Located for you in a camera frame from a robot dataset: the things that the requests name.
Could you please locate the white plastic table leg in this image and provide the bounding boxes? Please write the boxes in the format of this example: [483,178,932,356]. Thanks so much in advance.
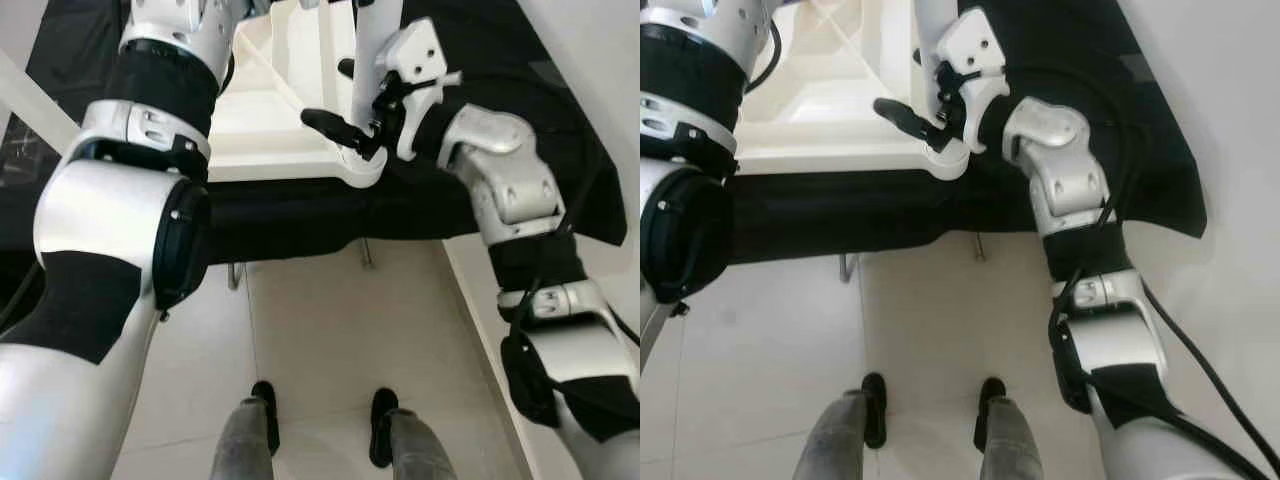
[350,0,404,141]
[0,50,81,156]
[912,0,959,101]

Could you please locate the clear tape patch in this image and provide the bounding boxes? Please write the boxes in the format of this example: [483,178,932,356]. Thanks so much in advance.
[0,120,46,191]

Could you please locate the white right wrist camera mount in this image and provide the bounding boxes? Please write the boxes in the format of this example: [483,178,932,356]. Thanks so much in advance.
[375,18,463,163]
[935,5,1013,156]

